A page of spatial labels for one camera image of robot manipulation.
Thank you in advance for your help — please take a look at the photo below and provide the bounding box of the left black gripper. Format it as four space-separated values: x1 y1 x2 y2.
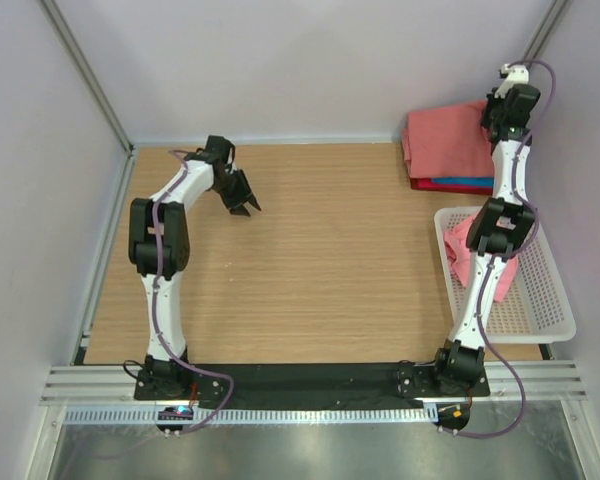
212 170 260 218

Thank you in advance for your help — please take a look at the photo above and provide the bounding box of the salmon pink t-shirt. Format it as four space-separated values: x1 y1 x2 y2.
402 100 494 179

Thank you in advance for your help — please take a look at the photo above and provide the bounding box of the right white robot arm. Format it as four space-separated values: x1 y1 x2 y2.
430 83 541 396

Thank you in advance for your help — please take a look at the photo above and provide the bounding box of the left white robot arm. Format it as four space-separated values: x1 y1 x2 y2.
128 135 261 400

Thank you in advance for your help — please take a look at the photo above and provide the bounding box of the folded blue t-shirt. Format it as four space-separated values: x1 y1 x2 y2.
432 177 494 188

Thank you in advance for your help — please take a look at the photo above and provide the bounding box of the folded red t-shirt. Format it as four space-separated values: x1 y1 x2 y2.
409 178 494 196

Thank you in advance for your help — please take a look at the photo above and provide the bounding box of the bright pink t-shirt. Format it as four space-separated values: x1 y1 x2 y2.
443 214 519 303

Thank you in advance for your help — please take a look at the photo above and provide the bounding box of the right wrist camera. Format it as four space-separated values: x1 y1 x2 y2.
493 63 529 99

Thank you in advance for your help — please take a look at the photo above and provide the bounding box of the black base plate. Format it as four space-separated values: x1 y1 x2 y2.
133 362 491 402

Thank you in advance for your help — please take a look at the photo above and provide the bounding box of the white slotted cable duct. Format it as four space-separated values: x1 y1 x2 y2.
64 404 438 427

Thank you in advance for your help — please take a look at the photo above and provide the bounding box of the aluminium frame rail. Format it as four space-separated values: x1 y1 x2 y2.
40 360 587 406

